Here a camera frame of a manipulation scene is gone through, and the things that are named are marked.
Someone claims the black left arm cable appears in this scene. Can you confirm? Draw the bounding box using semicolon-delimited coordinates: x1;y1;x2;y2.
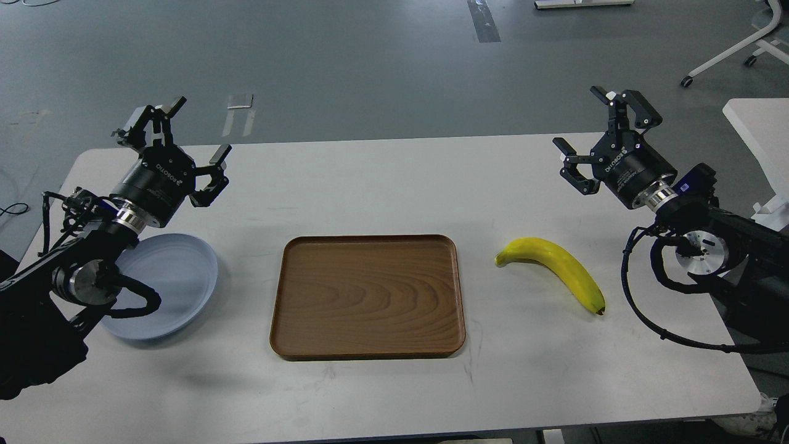
39;189;115;257

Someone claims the white chair base with casters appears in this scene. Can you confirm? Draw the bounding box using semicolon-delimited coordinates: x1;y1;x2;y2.
679;1;788;88

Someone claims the white shoe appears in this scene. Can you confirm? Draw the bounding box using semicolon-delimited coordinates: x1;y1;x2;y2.
712;393;778;440

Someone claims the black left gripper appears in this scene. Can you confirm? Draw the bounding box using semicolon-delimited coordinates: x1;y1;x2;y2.
111;96;233;228

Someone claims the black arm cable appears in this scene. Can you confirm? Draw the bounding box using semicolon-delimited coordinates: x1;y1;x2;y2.
621;225;789;355
39;189;115;257

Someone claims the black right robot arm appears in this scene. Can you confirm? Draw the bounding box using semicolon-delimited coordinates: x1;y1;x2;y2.
553;85;787;355

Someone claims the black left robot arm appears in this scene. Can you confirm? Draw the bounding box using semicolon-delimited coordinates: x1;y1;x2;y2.
1;96;232;401

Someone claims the brown wooden tray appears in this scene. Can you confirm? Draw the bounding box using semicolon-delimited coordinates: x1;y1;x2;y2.
269;235;466;361

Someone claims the yellow banana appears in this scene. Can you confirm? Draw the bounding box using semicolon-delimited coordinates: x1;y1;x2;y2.
494;237;607;316

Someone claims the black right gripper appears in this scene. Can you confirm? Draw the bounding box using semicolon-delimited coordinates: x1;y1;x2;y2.
552;85;678;210

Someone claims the white side table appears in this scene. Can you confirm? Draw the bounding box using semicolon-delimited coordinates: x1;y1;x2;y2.
722;98;788;233

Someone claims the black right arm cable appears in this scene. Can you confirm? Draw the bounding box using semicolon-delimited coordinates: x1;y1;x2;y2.
621;225;789;355

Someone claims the light blue round plate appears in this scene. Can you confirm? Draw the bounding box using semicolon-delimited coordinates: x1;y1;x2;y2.
100;233;219;340

